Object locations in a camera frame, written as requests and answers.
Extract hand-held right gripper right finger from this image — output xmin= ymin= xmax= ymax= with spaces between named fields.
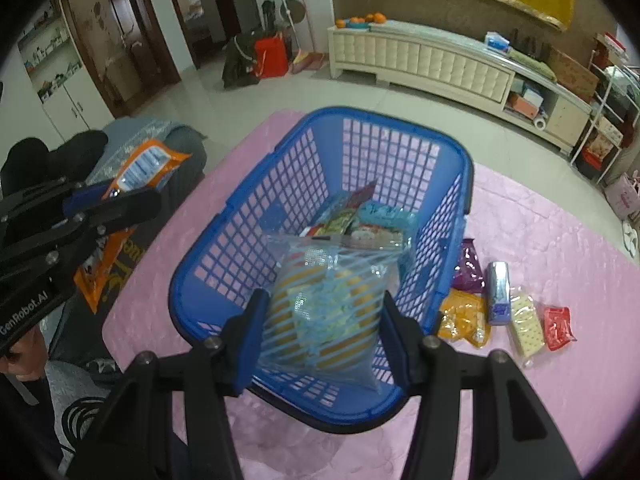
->
xmin=380 ymin=300 xmax=583 ymax=480

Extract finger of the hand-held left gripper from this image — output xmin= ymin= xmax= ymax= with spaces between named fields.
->
xmin=0 ymin=187 xmax=162 ymax=286
xmin=0 ymin=177 xmax=118 ymax=226

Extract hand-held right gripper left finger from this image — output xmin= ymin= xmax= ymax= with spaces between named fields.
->
xmin=65 ymin=287 xmax=273 ymax=480

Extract orange snack packet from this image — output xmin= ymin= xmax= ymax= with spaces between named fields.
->
xmin=74 ymin=139 xmax=193 ymax=315
xmin=437 ymin=289 xmax=492 ymax=348

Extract clear blue striped snack packet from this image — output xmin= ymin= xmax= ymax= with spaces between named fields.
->
xmin=357 ymin=201 xmax=418 ymax=233
xmin=257 ymin=232 xmax=406 ymax=393

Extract blue plastic basket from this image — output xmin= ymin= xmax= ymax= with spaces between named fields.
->
xmin=168 ymin=106 xmax=476 ymax=435

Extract purple snack packet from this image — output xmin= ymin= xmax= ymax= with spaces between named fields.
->
xmin=454 ymin=239 xmax=485 ymax=293

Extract silver blue snack packet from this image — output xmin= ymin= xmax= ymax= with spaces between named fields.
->
xmin=486 ymin=261 xmax=512 ymax=326

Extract cream cracker packet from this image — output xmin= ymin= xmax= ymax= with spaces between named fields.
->
xmin=507 ymin=287 xmax=546 ymax=358

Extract red snack packet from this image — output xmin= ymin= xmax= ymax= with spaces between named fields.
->
xmin=542 ymin=306 xmax=577 ymax=352

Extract person's left hand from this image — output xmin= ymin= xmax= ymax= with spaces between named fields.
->
xmin=0 ymin=329 xmax=48 ymax=387

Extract black cloth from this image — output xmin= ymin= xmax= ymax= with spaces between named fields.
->
xmin=0 ymin=130 xmax=109 ymax=188

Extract blue floral cloth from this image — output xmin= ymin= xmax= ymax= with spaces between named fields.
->
xmin=87 ymin=119 xmax=173 ymax=186

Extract white shelf cabinet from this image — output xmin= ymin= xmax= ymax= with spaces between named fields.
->
xmin=17 ymin=0 xmax=113 ymax=143

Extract grey printed cloth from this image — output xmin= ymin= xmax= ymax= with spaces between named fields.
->
xmin=47 ymin=357 xmax=131 ymax=466

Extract dark wooden door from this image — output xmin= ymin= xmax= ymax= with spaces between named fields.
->
xmin=60 ymin=0 xmax=181 ymax=116

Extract black bag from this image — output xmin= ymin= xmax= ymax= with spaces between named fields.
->
xmin=221 ymin=35 xmax=261 ymax=88

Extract red bag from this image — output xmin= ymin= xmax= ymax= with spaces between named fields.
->
xmin=253 ymin=32 xmax=291 ymax=79

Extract dark wooden doorway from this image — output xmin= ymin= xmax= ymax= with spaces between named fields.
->
xmin=160 ymin=0 xmax=241 ymax=68

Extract pink broom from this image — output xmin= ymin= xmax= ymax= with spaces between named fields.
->
xmin=292 ymin=0 xmax=328 ymax=76

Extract white pole mop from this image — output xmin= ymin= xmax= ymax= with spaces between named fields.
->
xmin=277 ymin=0 xmax=301 ymax=61

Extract white slippers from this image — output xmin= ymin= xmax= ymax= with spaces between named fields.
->
xmin=622 ymin=220 xmax=640 ymax=256

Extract orange box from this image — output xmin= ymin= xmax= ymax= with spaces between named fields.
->
xmin=510 ymin=95 xmax=541 ymax=117

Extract pink bag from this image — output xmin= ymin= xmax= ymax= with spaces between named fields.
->
xmin=604 ymin=170 xmax=640 ymax=221

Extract white television cabinet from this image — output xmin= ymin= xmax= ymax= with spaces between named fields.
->
xmin=327 ymin=19 xmax=593 ymax=156

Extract green cushion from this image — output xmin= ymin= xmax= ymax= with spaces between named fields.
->
xmin=507 ymin=49 xmax=557 ymax=81

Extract grey flat pad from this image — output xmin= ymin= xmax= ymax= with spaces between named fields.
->
xmin=369 ymin=19 xmax=501 ymax=48

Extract white metal rack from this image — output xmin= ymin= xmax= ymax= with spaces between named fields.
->
xmin=570 ymin=35 xmax=640 ymax=186

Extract brown cardboard box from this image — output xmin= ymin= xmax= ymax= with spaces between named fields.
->
xmin=547 ymin=47 xmax=600 ymax=103

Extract black router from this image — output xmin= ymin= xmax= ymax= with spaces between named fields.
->
xmin=510 ymin=30 xmax=548 ymax=58

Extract red white box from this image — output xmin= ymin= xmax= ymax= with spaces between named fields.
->
xmin=595 ymin=32 xmax=628 ymax=58

